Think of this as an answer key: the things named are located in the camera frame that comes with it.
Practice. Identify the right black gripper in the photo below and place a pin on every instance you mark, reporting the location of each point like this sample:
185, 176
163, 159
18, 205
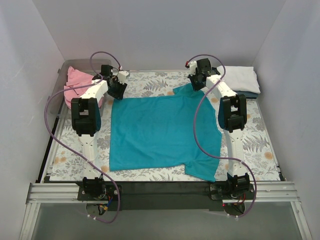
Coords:
196, 82

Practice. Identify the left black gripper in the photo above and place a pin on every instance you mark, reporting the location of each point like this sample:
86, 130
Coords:
117, 88

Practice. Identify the teal t shirt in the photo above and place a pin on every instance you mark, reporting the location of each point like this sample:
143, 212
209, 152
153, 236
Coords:
166, 131

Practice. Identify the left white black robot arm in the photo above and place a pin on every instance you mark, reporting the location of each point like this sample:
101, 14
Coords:
86, 121

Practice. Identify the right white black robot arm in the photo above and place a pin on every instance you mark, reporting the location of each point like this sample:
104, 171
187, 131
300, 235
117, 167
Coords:
232, 118

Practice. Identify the folded white t shirt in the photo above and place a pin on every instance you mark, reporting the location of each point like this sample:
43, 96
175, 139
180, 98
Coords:
241, 78

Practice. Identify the pink t shirt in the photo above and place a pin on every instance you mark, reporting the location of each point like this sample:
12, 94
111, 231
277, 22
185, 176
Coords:
74, 86

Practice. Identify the folded grey-blue t shirt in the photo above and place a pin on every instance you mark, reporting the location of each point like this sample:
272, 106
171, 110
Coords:
248, 94

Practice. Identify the clear plastic bin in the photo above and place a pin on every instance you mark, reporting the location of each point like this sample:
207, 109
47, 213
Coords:
82, 65

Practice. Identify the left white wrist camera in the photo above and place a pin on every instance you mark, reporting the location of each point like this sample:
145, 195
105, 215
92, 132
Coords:
123, 76

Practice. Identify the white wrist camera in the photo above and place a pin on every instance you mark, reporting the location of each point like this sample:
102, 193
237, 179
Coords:
191, 66
123, 76

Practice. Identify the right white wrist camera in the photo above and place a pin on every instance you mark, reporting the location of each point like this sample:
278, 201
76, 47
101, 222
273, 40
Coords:
191, 66

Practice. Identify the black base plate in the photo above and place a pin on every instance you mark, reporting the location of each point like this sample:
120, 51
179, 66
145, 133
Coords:
152, 195

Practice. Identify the aluminium frame rail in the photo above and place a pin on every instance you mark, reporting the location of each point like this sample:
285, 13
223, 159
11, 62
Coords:
163, 211

